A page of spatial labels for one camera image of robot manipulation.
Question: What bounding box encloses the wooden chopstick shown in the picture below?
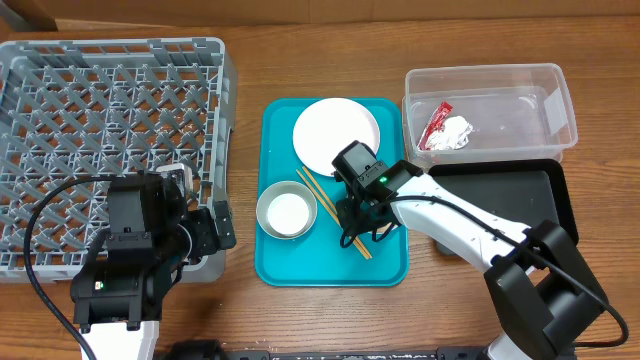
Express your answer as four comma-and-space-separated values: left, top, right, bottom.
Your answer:
295, 168, 371, 261
301, 165, 374, 259

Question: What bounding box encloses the small white dish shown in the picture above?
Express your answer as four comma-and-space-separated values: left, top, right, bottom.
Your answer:
368, 223, 395, 236

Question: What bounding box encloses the teal plastic tray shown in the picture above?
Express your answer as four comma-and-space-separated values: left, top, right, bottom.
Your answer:
254, 98, 409, 287

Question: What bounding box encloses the white cup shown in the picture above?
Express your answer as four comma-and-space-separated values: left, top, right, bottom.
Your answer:
267, 193, 309, 237

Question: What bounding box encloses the white tissue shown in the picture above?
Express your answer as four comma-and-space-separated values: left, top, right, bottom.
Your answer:
426, 116, 474, 150

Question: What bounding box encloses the grey bowl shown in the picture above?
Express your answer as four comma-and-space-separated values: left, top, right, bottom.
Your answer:
256, 181, 318, 240

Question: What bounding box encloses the clear plastic bin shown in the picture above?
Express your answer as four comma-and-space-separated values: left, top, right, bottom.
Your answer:
403, 63, 578, 169

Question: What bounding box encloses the red snack wrapper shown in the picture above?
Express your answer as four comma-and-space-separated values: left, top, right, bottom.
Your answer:
417, 101, 453, 150

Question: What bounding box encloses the lower wooden chopstick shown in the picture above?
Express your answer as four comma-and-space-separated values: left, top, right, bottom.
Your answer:
295, 168, 371, 261

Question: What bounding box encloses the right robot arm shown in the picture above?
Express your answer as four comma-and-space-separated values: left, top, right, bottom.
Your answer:
332, 141, 608, 359

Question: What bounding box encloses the grey plastic dish rack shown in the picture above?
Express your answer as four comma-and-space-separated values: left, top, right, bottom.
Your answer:
1, 37, 237, 283

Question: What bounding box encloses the black plastic tray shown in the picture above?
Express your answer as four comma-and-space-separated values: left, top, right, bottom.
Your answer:
428, 159, 579, 243

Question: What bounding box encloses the upper wooden chopstick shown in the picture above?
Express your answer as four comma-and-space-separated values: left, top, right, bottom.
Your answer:
301, 165, 374, 259

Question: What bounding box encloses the large white plate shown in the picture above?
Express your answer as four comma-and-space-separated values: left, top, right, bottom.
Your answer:
292, 98, 380, 176

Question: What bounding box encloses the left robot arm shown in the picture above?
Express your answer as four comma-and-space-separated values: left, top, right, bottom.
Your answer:
71, 165, 236, 359

